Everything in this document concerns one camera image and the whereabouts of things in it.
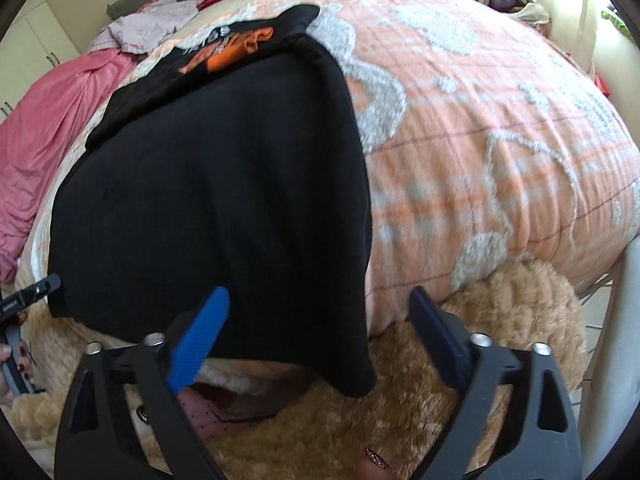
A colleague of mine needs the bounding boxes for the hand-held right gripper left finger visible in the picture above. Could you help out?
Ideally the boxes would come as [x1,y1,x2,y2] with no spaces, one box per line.
[54,286,232,480]

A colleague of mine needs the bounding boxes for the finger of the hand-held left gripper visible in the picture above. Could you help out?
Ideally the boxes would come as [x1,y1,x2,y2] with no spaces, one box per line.
[27,273,62,304]

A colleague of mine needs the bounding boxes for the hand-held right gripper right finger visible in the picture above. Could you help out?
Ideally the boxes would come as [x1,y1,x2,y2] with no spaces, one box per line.
[409,286,584,480]

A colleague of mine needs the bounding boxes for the black long-sleeved sweater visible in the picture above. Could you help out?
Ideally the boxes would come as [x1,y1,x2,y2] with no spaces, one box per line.
[47,4,377,400]

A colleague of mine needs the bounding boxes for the stack of folded clothes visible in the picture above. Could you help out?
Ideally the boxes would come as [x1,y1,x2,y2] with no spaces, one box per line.
[462,0,552,24]

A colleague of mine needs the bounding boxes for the person's left hand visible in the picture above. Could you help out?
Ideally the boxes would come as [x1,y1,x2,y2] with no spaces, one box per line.
[0,310,33,407]

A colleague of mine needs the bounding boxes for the person's right hand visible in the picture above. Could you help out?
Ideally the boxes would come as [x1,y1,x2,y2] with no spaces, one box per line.
[357,447,402,480]

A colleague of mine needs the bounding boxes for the pink dotted pants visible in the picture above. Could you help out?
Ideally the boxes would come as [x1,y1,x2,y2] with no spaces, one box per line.
[177,382,281,442]

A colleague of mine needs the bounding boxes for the beige plush robe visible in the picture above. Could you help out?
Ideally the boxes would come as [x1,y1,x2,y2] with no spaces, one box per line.
[10,255,589,480]

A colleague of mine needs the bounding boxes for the pink bed sheet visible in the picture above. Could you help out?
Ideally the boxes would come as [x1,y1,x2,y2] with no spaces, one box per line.
[0,50,147,286]

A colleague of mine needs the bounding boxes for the peach patterned quilt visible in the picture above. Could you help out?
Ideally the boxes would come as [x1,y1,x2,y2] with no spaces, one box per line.
[15,0,640,337]

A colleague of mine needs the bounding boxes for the white wardrobe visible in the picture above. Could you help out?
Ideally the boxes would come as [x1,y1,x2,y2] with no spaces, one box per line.
[0,0,81,122]

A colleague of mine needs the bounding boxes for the lavender crumpled garment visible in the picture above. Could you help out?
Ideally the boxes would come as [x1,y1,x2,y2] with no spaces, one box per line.
[87,0,201,56]

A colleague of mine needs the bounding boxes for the cream curtain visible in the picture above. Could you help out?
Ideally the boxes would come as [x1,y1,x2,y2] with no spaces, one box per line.
[505,0,626,77]

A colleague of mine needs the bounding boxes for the green cloth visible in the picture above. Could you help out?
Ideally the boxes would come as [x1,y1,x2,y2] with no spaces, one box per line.
[600,9,632,37]

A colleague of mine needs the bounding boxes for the white bed frame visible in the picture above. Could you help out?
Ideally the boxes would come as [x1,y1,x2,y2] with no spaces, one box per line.
[575,240,640,480]

